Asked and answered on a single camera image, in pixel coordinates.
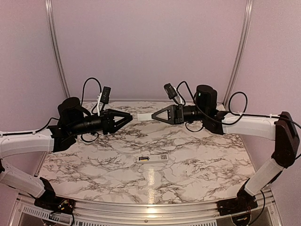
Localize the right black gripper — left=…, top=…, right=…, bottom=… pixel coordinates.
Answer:
left=152, top=103, right=208, bottom=124

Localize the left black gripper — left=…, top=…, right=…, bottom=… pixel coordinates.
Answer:
left=69, top=108, right=133, bottom=136

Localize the white remote control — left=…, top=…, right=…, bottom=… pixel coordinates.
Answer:
left=136, top=154, right=169, bottom=164

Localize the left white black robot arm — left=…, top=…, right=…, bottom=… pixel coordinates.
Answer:
left=0, top=97, right=133, bottom=210

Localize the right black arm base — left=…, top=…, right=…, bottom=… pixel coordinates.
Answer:
left=217, top=179, right=258, bottom=216

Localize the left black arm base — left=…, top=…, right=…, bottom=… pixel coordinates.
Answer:
left=34, top=177, right=75, bottom=215

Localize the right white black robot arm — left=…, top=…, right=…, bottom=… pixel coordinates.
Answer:
left=151, top=85, right=300, bottom=211

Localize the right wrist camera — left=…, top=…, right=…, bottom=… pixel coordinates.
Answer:
left=164, top=83, right=186, bottom=105

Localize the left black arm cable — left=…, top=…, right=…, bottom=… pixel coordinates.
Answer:
left=0, top=77, right=102, bottom=143

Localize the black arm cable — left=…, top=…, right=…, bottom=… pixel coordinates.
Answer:
left=176, top=81, right=301, bottom=132
left=0, top=77, right=102, bottom=143

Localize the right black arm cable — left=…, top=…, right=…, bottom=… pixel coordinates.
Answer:
left=176, top=81, right=301, bottom=132

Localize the left aluminium frame post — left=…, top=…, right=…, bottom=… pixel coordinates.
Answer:
left=45, top=0, right=70, bottom=98

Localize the aluminium frame post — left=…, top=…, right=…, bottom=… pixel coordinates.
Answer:
left=45, top=0, right=70, bottom=98
left=222, top=0, right=253, bottom=105

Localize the front aluminium rail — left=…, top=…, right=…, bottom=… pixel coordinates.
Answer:
left=8, top=189, right=283, bottom=226

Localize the right aluminium frame post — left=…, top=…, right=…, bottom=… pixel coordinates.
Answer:
left=222, top=0, right=253, bottom=105

